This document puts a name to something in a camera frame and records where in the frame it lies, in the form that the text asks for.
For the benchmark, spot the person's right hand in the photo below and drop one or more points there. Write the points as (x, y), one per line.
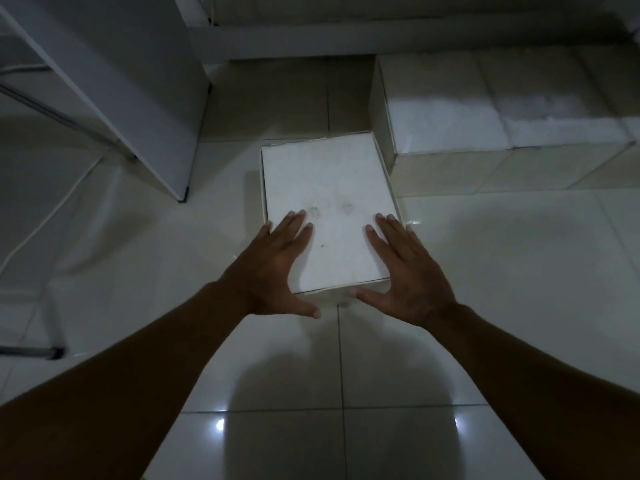
(415, 289)

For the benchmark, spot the grey cabinet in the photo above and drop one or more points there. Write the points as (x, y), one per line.
(125, 89)

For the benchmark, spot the person's left thumb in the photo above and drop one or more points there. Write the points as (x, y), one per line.
(305, 305)

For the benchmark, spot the person's left forearm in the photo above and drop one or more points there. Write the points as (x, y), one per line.
(125, 384)

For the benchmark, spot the person's right forearm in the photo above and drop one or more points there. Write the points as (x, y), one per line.
(540, 394)

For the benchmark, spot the grey metal bar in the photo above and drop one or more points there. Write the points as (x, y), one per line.
(65, 117)

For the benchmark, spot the person's left middle finger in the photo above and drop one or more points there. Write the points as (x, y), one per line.
(292, 232)

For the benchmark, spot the person's left hand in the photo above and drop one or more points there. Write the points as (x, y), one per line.
(265, 279)

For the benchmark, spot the white square carton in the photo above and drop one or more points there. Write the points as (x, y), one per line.
(330, 189)

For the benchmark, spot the stack of white boxes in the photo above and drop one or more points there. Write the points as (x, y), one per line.
(450, 109)

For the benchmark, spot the person's right middle finger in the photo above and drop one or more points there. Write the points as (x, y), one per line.
(391, 239)

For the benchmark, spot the person's right thumb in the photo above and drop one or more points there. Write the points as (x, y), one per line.
(370, 297)

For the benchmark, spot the person's left little finger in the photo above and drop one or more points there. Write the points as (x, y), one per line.
(259, 239)

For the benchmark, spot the person's right little finger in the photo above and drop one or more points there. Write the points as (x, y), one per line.
(419, 247)

